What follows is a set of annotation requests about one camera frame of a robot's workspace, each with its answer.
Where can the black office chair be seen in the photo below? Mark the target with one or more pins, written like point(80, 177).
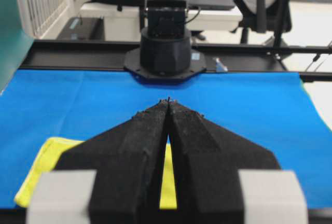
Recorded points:
point(258, 16)

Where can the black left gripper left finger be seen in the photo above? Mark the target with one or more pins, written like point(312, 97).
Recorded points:
point(128, 160)

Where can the black aluminium rail frame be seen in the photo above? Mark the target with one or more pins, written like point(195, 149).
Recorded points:
point(124, 57)

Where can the white desk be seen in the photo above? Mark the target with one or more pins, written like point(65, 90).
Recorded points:
point(122, 21)

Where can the blue table cloth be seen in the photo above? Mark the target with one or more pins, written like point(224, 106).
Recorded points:
point(271, 109)

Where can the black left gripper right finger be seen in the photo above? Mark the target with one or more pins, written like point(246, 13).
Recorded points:
point(206, 159)

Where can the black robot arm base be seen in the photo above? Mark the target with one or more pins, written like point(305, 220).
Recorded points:
point(165, 52)

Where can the yellow towel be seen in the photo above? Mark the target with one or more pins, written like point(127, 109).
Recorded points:
point(49, 154)

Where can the black floor device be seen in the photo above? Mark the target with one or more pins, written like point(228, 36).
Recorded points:
point(83, 28)

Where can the green board panel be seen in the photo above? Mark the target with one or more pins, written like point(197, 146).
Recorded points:
point(15, 43)

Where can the black vertical stand pole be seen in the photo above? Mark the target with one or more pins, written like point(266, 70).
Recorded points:
point(280, 23)

